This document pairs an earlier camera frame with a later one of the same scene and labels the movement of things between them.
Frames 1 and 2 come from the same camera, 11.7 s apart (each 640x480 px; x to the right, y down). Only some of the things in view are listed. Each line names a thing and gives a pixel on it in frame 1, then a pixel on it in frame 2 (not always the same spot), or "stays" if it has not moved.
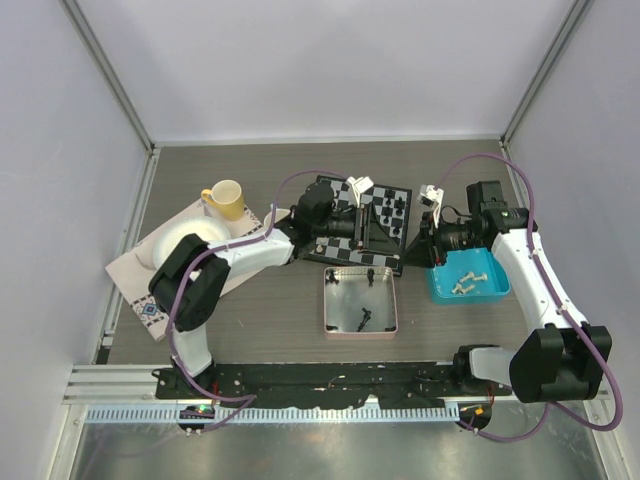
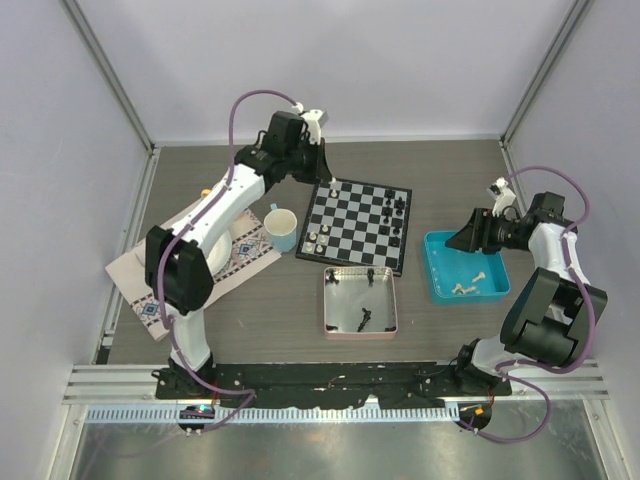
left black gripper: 376,240 -> 321,172
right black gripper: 420,253 -> 477,234
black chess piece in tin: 366,317 stays
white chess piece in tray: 459,289 stays
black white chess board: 393,208 stays
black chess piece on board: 400,204 stays
